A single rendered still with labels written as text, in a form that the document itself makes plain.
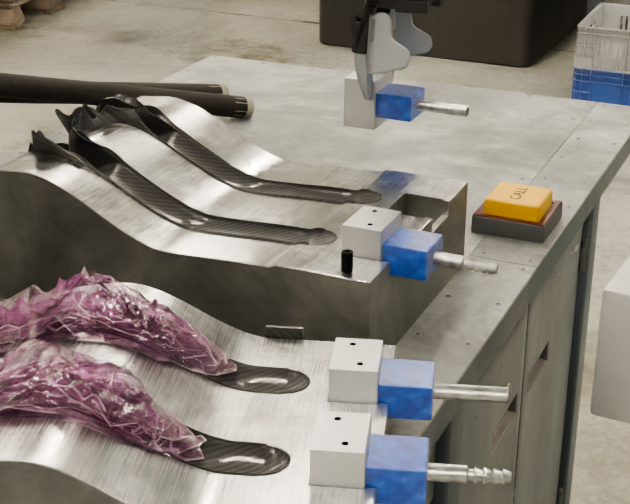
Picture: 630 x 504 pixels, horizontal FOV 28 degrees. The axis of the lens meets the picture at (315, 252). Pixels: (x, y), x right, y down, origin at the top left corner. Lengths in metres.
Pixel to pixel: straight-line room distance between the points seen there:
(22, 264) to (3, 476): 0.43
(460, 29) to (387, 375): 4.24
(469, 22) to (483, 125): 3.40
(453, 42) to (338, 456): 4.39
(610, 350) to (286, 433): 0.23
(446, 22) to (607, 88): 1.06
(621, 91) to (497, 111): 2.50
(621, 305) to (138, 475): 0.32
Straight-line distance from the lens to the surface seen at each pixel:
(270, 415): 0.91
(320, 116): 1.74
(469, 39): 5.13
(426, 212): 1.21
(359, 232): 1.06
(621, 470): 2.47
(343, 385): 0.91
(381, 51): 1.31
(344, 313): 1.04
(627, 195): 3.80
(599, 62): 4.28
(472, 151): 1.61
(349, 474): 0.82
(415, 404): 0.92
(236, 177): 1.27
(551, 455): 1.93
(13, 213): 1.19
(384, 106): 1.34
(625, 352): 0.80
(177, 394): 0.90
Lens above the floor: 1.32
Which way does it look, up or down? 24 degrees down
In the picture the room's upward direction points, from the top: straight up
